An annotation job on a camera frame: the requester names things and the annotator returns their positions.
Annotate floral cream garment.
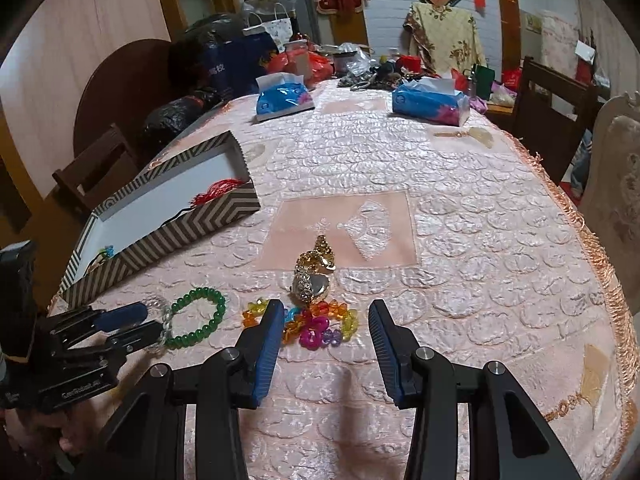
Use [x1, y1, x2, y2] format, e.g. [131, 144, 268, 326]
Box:
[404, 4, 487, 79]

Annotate red plastic bag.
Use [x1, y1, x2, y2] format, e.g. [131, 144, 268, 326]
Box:
[266, 42, 335, 88]

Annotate metal pot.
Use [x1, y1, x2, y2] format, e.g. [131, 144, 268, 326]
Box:
[331, 44, 372, 77]

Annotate black hair tie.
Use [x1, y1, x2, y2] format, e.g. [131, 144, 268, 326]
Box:
[162, 205, 198, 226]

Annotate dark wooden chair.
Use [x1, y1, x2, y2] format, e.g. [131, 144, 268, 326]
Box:
[510, 57, 601, 184]

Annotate black plastic bag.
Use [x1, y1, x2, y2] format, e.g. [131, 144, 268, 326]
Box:
[184, 11, 248, 48]
[141, 87, 223, 153]

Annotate person's left hand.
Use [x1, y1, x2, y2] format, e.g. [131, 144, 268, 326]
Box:
[0, 400, 108, 480]

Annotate white paper bag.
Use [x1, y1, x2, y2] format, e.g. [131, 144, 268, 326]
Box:
[242, 2, 292, 55]

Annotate red tassel ornament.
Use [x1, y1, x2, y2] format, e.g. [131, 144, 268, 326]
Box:
[192, 176, 246, 207]

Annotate gold rhinestone brooch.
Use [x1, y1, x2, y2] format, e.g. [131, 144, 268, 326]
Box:
[297, 234, 337, 275]

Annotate colourful plastic ring chain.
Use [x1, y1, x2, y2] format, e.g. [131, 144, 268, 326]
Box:
[242, 299, 359, 351]

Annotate cream upholstered chair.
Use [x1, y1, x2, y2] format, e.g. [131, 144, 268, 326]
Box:
[579, 92, 640, 262]

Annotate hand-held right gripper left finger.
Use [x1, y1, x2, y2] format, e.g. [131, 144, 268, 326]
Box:
[100, 299, 286, 480]

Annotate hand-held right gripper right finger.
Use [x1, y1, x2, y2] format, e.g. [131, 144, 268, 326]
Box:
[368, 299, 583, 480]

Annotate colourful flower bead bracelet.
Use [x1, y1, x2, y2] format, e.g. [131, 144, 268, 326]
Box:
[87, 244, 117, 268]

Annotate brown wooden chair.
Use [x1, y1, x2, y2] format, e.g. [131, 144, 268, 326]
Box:
[52, 124, 142, 222]

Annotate heap of assorted trinkets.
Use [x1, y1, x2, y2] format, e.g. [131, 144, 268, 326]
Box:
[337, 57, 426, 92]

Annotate green gift bag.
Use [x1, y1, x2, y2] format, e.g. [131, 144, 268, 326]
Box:
[471, 64, 497, 102]

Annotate blue paper bag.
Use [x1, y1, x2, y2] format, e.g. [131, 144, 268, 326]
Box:
[199, 34, 280, 103]

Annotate striped cardboard box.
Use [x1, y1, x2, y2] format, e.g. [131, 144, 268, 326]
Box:
[59, 131, 262, 310]

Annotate round wooden table top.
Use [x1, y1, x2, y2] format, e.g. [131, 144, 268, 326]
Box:
[74, 39, 177, 161]

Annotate blue tissue pack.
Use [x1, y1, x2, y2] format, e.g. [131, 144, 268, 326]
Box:
[391, 78, 472, 127]
[255, 72, 316, 122]

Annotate green bead bracelet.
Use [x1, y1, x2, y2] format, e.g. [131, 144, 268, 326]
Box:
[165, 287, 227, 350]

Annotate blue denim cloth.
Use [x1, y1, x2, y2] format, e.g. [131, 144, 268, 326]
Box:
[570, 130, 594, 196]

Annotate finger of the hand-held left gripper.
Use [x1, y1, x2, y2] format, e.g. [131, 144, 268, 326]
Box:
[107, 321, 163, 356]
[55, 302, 149, 336]

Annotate clear crystal bracelet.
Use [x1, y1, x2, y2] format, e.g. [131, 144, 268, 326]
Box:
[145, 296, 174, 347]

